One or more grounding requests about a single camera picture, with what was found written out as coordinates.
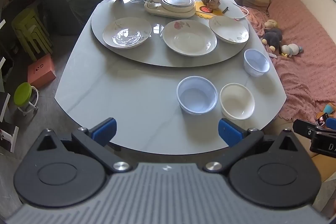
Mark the small pale blue bowl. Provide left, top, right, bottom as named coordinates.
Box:
left=244, top=49, right=270, bottom=77

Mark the white pink-flower plate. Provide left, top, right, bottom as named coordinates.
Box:
left=162, top=19, right=218, bottom=57

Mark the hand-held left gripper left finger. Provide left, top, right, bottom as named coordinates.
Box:
left=35, top=118, right=132, bottom=173

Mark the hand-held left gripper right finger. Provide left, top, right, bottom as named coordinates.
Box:
left=205, top=118, right=302, bottom=173

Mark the small gold-rimmed leaf plate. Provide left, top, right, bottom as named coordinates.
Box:
left=209, top=15, right=249, bottom=44

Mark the cream white bowl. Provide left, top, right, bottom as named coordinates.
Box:
left=219, top=83, right=255, bottom=120

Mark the white blue duck plush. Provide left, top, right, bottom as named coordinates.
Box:
left=280, top=44, right=303, bottom=58

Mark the white cable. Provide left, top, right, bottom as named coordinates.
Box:
left=231, top=2, right=249, bottom=21

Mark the green-topped white stool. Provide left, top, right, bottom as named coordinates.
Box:
left=14, top=82, right=39, bottom=116

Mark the cream kettle base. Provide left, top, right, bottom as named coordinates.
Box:
left=144, top=0, right=197, bottom=18

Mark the orange teal plush toy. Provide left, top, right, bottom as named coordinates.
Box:
left=323, top=103, right=336, bottom=115

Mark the stack of green stools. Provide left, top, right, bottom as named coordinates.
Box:
left=12, top=7, right=53, bottom=62

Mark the large pale blue bowl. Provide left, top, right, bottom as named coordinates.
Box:
left=176, top=76, right=218, bottom=114

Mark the pink blanket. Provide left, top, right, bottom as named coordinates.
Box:
left=244, top=0, right=336, bottom=130

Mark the grey glass turntable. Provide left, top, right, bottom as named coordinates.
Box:
left=91, top=0, right=250, bottom=67

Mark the yellow coaster with red centre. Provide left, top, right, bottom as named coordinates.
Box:
left=194, top=1, right=227, bottom=19

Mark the orange box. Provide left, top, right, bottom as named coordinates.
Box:
left=28, top=54, right=56, bottom=88

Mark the large gold-rimmed leaf plate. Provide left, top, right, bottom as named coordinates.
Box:
left=102, top=17, right=152, bottom=49

